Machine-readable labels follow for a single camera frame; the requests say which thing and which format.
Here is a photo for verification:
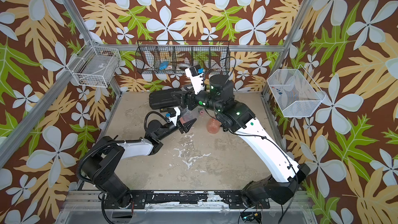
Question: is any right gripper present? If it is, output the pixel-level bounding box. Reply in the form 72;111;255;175
174;83;227;116

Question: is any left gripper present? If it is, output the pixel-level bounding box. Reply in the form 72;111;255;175
157;108;194;142

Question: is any orange translucent spray bottle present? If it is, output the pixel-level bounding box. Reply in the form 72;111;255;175
206;118;221;134

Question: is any clear blue spray bottle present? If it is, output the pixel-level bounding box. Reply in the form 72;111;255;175
180;108;198;123

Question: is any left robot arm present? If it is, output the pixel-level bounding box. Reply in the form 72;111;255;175
76;107;197;208

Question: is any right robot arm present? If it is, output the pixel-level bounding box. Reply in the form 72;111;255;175
178;74;310;207

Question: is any black plastic case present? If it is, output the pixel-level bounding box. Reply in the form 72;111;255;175
149;88;182;110

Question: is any white tape roll in basket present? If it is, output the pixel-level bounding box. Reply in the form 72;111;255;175
176;63;191;71

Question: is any blue round item in basket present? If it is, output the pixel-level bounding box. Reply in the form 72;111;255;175
159;61;169;70

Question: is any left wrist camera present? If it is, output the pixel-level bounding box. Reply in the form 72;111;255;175
166;112;177;124

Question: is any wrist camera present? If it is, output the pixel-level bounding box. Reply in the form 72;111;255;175
185;64;205;95
166;112;177;124

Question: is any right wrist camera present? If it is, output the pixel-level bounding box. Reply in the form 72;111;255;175
185;64;205;95

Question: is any black wire wall basket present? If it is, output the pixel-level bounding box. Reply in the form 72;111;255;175
133;40;231;75

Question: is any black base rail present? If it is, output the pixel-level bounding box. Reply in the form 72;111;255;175
124;190;271;209

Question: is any white wire basket left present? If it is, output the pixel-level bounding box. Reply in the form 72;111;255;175
68;45;121;88

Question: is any white wire basket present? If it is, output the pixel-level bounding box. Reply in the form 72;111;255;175
267;66;326;118
68;45;121;88

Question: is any white wire basket right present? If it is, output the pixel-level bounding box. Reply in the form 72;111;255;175
267;66;326;118

